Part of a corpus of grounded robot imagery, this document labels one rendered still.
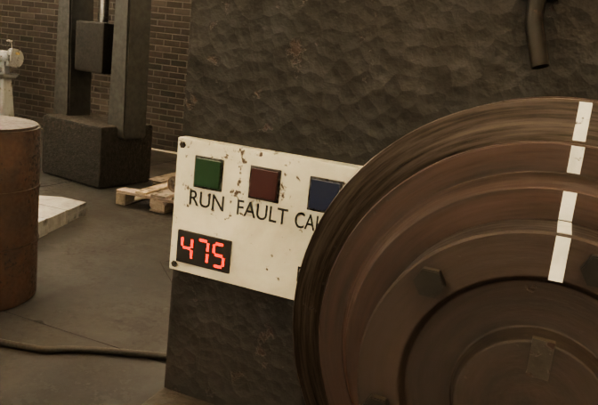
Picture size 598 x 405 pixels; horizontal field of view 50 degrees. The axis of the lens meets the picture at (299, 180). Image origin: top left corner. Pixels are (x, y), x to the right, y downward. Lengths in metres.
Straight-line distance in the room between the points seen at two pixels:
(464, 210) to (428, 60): 0.24
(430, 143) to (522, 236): 0.13
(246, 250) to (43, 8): 8.53
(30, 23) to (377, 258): 8.93
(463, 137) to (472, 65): 0.17
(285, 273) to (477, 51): 0.35
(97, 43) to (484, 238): 5.71
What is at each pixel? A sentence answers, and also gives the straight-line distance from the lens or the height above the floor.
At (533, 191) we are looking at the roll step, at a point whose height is 1.27.
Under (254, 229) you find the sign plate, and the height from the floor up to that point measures 1.14.
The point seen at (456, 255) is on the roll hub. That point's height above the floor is 1.22.
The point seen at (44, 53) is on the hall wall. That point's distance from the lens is 9.24.
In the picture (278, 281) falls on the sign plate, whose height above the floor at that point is 1.08.
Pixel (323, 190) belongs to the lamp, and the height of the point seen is 1.21.
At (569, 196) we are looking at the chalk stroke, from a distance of 0.55.
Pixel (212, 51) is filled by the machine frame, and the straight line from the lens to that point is 0.85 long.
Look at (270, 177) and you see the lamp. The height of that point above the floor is 1.21.
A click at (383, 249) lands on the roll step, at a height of 1.20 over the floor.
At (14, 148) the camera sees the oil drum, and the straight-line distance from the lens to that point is 3.26.
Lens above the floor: 1.36
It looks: 11 degrees down
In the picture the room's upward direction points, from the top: 6 degrees clockwise
